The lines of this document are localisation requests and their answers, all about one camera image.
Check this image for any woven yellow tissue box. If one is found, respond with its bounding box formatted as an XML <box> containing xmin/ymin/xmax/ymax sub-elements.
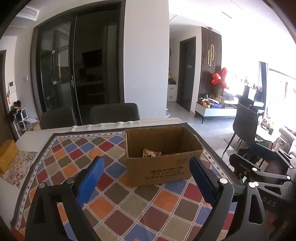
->
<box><xmin>0</xmin><ymin>140</ymin><xmax>19</xmax><ymax>174</ymax></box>

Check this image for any red bow decoration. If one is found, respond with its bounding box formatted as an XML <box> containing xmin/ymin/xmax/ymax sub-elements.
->
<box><xmin>211</xmin><ymin>68</ymin><xmax>229</xmax><ymax>89</ymax></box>

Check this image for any grey dining chair middle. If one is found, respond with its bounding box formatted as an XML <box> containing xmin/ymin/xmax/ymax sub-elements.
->
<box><xmin>89</xmin><ymin>103</ymin><xmax>140</xmax><ymax>125</ymax></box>

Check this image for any grey dining chair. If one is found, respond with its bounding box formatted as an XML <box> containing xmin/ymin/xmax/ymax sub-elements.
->
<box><xmin>40</xmin><ymin>107</ymin><xmax>77</xmax><ymax>130</ymax></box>
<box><xmin>89</xmin><ymin>103</ymin><xmax>140</xmax><ymax>125</ymax></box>

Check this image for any black glass sliding door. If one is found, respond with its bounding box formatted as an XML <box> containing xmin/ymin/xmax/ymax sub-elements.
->
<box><xmin>36</xmin><ymin>16</ymin><xmax>80</xmax><ymax>116</ymax></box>

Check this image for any grey chair right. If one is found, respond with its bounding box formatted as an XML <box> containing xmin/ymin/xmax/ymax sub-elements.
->
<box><xmin>223</xmin><ymin>103</ymin><xmax>258</xmax><ymax>154</ymax></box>

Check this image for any patterned placemat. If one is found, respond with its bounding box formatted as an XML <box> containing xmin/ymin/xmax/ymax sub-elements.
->
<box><xmin>1</xmin><ymin>151</ymin><xmax>39</xmax><ymax>189</ymax></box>

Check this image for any brown cardboard box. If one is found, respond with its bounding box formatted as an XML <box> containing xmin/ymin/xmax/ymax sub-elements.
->
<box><xmin>125</xmin><ymin>124</ymin><xmax>203</xmax><ymax>186</ymax></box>

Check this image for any colourful diamond pattern tablecloth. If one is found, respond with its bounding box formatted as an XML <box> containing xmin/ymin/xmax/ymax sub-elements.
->
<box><xmin>10</xmin><ymin>122</ymin><xmax>239</xmax><ymax>241</ymax></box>

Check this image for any tan waffle snack packet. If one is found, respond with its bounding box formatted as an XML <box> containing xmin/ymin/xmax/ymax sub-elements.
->
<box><xmin>142</xmin><ymin>148</ymin><xmax>161</xmax><ymax>158</ymax></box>

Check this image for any white low cabinet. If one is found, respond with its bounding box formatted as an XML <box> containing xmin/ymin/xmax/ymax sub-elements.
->
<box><xmin>194</xmin><ymin>103</ymin><xmax>237</xmax><ymax>123</ymax></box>

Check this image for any grey dining chair left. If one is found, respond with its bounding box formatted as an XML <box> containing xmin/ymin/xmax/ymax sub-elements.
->
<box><xmin>40</xmin><ymin>107</ymin><xmax>77</xmax><ymax>130</ymax></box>

